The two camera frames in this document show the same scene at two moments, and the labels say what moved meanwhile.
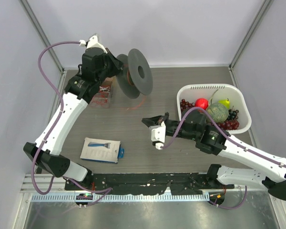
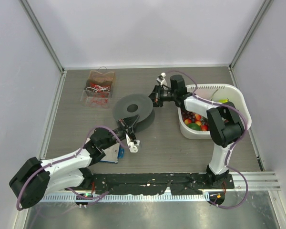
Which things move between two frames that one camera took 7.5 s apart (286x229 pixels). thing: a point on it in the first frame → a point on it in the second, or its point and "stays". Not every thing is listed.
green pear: [226, 102] stays
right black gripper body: [173, 124] → [165, 95]
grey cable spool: [136, 78] → [132, 104]
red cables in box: [101, 98] stays
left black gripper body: [111, 68] → [120, 132]
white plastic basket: [217, 93] stays
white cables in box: [105, 89] stays
